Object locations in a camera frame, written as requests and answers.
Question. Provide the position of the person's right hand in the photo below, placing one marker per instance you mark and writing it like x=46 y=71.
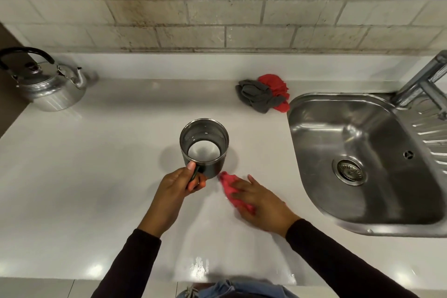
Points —
x=267 y=208

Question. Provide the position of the person's left hand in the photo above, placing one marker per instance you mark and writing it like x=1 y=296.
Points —
x=171 y=196

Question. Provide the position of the person's right fingers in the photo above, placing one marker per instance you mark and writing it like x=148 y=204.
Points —
x=246 y=191

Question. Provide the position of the person's left thumb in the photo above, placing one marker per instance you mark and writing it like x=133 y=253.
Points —
x=187 y=171

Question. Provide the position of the pink cleaning cloth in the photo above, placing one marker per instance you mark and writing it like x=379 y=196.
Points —
x=228 y=187

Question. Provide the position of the person's right forearm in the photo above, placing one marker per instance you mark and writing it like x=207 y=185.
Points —
x=344 y=264

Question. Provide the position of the person's left forearm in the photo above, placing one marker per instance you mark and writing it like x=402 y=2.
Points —
x=131 y=266

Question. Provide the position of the grey cloth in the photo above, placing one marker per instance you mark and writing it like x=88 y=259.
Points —
x=256 y=96

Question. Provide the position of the person's blue jeans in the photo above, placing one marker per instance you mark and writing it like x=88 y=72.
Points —
x=232 y=290

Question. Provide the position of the sink drain strainer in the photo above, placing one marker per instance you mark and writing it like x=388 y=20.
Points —
x=349 y=170

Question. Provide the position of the red crumpled cloth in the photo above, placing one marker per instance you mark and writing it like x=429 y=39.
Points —
x=277 y=87

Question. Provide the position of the stainless steel sink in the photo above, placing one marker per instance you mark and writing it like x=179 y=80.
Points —
x=368 y=161

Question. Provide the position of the chrome tap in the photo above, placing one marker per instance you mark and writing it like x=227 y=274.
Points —
x=420 y=83

